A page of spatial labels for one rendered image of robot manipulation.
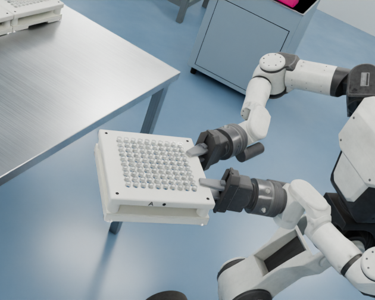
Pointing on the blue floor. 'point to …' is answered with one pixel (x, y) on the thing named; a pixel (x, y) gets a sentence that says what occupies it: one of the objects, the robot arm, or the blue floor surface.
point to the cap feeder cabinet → (246, 37)
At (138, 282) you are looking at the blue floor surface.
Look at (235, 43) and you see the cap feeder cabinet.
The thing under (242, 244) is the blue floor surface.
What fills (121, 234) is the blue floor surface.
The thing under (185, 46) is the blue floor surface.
